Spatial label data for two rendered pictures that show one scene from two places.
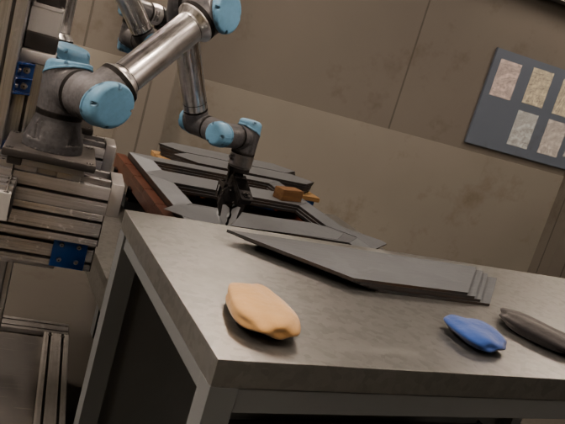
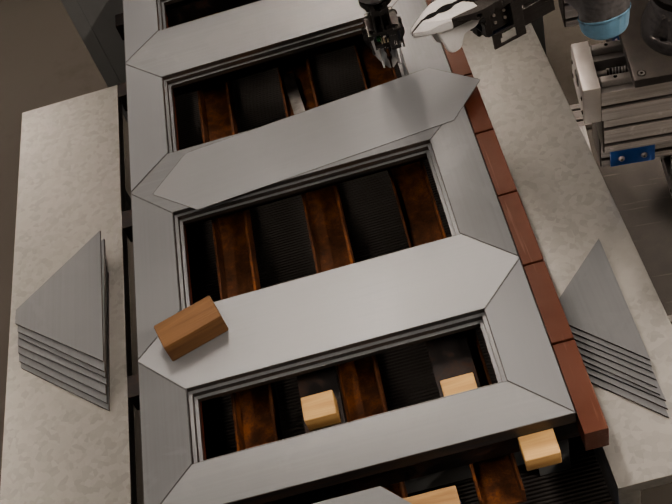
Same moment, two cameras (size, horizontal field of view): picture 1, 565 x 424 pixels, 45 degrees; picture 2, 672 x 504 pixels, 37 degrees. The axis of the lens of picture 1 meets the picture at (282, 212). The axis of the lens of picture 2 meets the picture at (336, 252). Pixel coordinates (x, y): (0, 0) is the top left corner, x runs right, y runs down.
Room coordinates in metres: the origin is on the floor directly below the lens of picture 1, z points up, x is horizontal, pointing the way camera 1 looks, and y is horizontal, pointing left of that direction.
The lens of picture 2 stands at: (3.70, 0.93, 2.35)
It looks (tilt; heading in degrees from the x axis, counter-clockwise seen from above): 50 degrees down; 214
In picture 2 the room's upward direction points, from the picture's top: 20 degrees counter-clockwise
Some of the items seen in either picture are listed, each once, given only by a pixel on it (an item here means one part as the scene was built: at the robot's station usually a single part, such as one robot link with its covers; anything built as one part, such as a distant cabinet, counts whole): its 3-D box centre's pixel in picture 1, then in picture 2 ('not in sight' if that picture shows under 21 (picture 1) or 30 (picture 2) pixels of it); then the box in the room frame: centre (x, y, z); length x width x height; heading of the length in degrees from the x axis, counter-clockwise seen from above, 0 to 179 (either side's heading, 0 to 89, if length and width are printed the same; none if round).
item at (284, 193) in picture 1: (287, 193); (191, 328); (2.88, 0.00, 0.87); 0.12 x 0.06 x 0.05; 136
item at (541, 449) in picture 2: not in sight; (539, 449); (2.96, 0.66, 0.79); 0.06 x 0.05 x 0.04; 118
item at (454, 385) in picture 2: not in sight; (460, 393); (2.88, 0.51, 0.79); 0.06 x 0.05 x 0.04; 118
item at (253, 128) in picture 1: (246, 136); not in sight; (2.14, 0.18, 1.15); 0.09 x 0.08 x 0.11; 145
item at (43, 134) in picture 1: (55, 129); not in sight; (1.72, 0.62, 1.09); 0.15 x 0.15 x 0.10
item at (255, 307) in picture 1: (261, 309); not in sight; (0.95, -0.01, 1.07); 0.16 x 0.10 x 0.04; 19
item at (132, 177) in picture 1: (164, 220); (475, 112); (2.21, 0.37, 0.80); 1.62 x 0.04 x 0.06; 28
